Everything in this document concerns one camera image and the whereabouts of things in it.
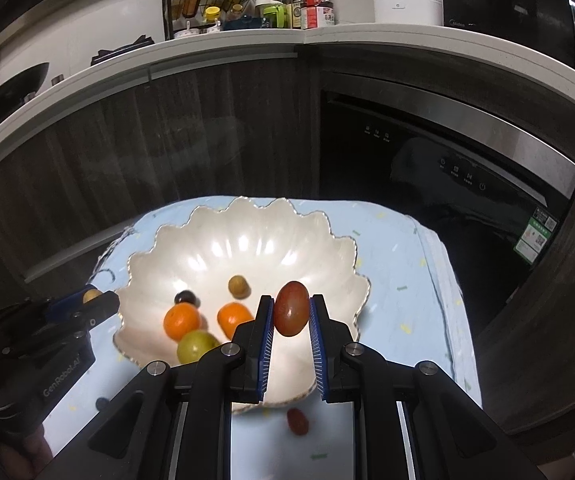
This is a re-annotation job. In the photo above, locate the white rice cooker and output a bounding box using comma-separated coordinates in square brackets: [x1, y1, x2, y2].
[373, 0, 443, 27]

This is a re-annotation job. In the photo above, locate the green label sticker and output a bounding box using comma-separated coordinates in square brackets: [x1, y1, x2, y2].
[514, 216, 559, 264]

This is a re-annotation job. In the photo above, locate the white scalloped bowl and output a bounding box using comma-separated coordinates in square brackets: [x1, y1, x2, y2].
[114, 196, 371, 416]

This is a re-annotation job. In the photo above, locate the dark teal dish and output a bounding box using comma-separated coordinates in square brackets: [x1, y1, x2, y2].
[224, 15, 271, 31]

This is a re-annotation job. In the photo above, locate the light blue speckled tablecloth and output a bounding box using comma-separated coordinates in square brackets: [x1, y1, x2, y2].
[42, 195, 483, 480]

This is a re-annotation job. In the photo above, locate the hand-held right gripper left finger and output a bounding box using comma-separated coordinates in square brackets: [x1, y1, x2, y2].
[50, 295, 276, 480]

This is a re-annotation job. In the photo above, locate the red cherry tomato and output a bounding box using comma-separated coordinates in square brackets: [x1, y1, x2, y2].
[286, 407, 309, 436]
[274, 281, 311, 337]

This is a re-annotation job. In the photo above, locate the round green fruit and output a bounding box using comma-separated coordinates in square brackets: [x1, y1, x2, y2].
[176, 330, 222, 366]

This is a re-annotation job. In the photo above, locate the white kitchen countertop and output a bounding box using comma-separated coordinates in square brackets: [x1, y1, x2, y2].
[0, 25, 575, 186]

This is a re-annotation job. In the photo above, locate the black built-in dishwasher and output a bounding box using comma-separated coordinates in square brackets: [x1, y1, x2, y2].
[317, 72, 575, 321]

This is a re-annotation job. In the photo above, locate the black wok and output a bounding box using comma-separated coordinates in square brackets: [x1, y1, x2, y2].
[0, 62, 50, 121]

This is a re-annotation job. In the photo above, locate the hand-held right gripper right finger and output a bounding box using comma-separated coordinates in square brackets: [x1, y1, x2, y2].
[309, 294, 551, 480]

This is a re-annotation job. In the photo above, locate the small orange mandarin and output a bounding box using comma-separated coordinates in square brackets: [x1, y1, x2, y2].
[216, 303, 256, 341]
[163, 303, 202, 341]

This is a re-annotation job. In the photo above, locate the black microwave oven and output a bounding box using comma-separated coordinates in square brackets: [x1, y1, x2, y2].
[440, 0, 575, 86]

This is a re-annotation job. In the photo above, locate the black stove grate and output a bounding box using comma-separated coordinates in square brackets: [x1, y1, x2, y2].
[91, 35, 156, 67]

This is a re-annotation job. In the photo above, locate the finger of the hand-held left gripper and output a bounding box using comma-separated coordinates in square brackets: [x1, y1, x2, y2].
[0, 290, 121, 356]
[0, 287, 93, 328]

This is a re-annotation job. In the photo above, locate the dark wood cabinet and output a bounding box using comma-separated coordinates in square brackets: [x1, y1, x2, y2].
[0, 50, 321, 461]

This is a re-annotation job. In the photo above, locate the green plastic container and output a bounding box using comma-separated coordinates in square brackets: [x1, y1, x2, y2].
[262, 4, 288, 28]

